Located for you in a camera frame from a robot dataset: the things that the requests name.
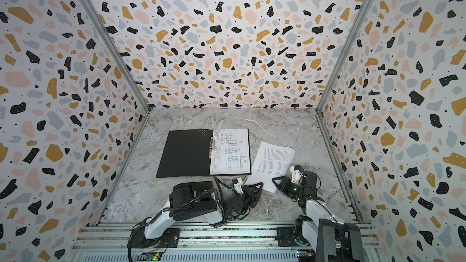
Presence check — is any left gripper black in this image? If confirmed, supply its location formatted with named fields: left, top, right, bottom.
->
left=229, top=183, right=263, bottom=223

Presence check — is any white text paper sheet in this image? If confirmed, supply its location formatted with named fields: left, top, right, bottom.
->
left=245, top=142, right=296, bottom=194

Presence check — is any white technical drawing sheet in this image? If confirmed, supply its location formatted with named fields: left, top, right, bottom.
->
left=209, top=129, right=251, bottom=176

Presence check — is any orange folder black inside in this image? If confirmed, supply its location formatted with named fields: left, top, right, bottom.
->
left=155, top=129, right=252, bottom=179

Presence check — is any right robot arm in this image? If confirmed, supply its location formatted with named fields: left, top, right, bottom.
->
left=272, top=166, right=368, bottom=262

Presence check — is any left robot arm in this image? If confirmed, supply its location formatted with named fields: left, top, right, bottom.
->
left=136, top=178, right=264, bottom=240

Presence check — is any metal folder clip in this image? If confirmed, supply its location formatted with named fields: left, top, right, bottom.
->
left=209, top=137, right=215, bottom=159

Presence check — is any right circuit board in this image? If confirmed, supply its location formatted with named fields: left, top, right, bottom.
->
left=297, top=250, right=316, bottom=262

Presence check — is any circuit board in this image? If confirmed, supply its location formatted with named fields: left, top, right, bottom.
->
left=137, top=252, right=163, bottom=262
left=297, top=250, right=316, bottom=262

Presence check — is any left circuit board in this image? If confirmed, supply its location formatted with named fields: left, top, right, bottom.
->
left=137, top=252, right=163, bottom=262

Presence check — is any right corner aluminium profile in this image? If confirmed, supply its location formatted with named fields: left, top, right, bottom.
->
left=316, top=0, right=387, bottom=114

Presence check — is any corner aluminium profile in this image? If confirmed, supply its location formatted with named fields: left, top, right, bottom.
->
left=63, top=0, right=150, bottom=114
left=316, top=0, right=387, bottom=114

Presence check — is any left corner aluminium profile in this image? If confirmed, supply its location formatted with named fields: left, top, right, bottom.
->
left=63, top=0, right=150, bottom=114

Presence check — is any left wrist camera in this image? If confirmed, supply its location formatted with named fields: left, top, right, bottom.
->
left=232, top=177, right=243, bottom=195

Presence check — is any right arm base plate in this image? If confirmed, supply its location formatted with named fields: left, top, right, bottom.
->
left=275, top=227, right=317, bottom=249

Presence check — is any aluminium mounting rail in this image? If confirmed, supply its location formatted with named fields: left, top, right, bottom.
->
left=70, top=221, right=381, bottom=254

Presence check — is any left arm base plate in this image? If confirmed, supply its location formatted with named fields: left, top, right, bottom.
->
left=127, top=228, right=180, bottom=249

